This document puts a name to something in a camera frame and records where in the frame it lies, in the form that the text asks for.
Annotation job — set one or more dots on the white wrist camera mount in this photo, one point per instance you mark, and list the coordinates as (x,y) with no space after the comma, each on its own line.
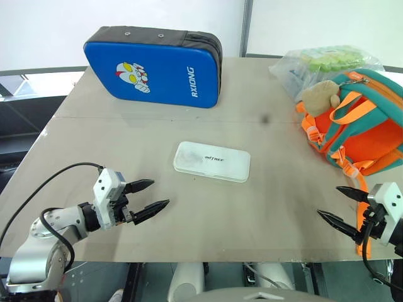
(392,201)
(105,188)

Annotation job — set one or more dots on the white plastic case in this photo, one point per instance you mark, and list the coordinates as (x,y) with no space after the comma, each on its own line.
(212,162)

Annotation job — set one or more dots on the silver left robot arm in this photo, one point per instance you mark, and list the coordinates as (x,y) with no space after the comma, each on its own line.
(28,261)

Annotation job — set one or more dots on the white rounded cylinder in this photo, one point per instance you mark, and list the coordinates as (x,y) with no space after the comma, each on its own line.
(274,275)
(185,280)

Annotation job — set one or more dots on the grey rounded shape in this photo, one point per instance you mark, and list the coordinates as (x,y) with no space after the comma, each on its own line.
(258,295)

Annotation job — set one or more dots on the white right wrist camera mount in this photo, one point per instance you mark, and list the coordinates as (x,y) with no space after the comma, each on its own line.
(392,201)

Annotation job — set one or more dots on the orange and teal backpack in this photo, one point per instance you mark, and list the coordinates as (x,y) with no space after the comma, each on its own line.
(368,135)

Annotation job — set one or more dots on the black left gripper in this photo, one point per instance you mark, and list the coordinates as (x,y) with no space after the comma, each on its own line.
(121,209)

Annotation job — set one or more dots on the clear plastic bag green items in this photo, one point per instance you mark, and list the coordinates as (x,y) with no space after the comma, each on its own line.
(327,58)

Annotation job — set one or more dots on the beige plush toy pendant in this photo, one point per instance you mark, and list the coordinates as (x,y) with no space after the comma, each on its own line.
(318,96)

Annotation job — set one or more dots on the black table leg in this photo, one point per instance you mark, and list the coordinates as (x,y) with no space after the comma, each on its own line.
(133,281)

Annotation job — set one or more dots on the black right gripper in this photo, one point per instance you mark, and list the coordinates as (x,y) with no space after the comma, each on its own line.
(374,220)

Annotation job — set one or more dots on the blue kick pad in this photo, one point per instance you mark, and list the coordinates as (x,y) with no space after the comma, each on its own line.
(157,69)

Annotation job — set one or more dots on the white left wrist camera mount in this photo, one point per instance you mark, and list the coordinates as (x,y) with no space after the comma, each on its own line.
(105,188)

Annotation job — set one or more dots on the grey window post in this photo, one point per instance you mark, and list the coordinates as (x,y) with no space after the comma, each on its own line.
(246,28)

